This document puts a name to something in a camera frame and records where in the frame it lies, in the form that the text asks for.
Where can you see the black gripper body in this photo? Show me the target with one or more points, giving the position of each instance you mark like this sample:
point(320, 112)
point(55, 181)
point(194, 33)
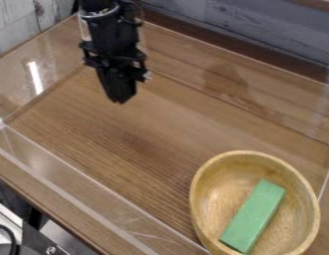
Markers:
point(111, 49)

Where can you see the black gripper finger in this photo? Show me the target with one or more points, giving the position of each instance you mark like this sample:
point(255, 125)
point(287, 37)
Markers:
point(119, 83)

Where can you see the green rectangular block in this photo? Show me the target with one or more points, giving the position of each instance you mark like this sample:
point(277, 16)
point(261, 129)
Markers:
point(253, 216)

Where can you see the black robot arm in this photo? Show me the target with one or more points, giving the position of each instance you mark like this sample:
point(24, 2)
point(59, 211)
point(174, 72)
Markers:
point(96, 5)

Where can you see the brown wooden bowl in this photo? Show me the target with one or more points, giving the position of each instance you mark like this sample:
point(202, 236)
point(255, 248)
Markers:
point(221, 186)

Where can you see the black metal mount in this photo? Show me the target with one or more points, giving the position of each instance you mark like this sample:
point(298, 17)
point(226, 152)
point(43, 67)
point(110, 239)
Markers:
point(36, 243)

